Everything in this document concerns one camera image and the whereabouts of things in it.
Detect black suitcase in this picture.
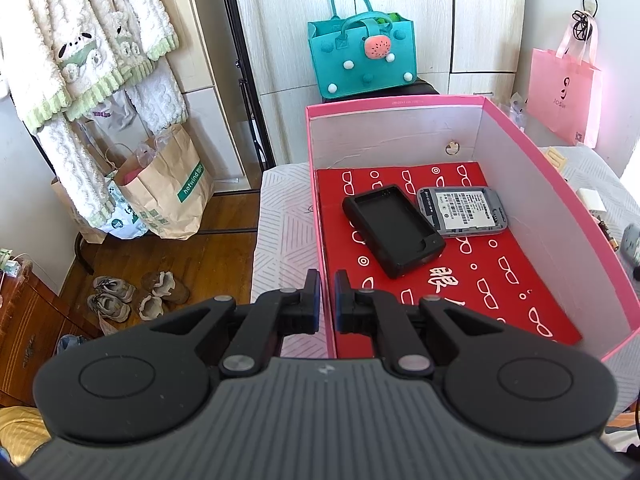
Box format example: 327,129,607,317
322,77,438,103

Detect white fleece robe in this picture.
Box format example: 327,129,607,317
1,0,188,228

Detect teal felt tote bag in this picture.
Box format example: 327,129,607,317
307,0,418,99

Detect white green plastic bag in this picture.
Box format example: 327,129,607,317
100,180,149,240

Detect white charger adapter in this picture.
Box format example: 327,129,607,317
576,188,606,214

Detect black silicone case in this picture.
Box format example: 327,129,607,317
342,184,446,278

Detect pink paper bag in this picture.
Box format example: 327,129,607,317
527,11,603,148

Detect wooden cabinet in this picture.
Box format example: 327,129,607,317
0,258,102,408

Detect cream hair claw clip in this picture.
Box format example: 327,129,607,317
542,146,567,174

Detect black clothes rack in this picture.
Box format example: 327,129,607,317
224,0,277,171

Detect pink cardboard box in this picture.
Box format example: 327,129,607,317
306,96,639,368

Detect white wardrobe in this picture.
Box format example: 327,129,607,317
234,0,525,165

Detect grey sneakers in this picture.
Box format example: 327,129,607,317
87,275,136,323

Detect brown slippers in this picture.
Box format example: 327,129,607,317
138,271,191,322

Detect brown paper bag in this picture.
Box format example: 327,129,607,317
114,125,214,240

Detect grey battery case with label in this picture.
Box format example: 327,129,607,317
416,186,508,237

